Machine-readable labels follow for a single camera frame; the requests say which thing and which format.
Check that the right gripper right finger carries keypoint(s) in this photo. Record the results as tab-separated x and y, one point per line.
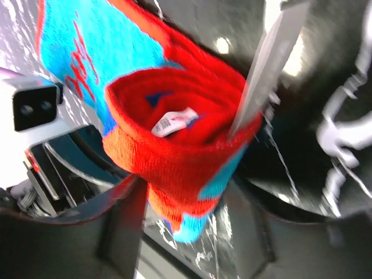
273	239

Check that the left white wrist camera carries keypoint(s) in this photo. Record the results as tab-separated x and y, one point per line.
29	110

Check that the red blue patterned towel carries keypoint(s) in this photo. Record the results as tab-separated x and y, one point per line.
166	105

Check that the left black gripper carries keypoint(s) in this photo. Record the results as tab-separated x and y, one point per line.
63	172

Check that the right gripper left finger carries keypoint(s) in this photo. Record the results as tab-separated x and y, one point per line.
97	239

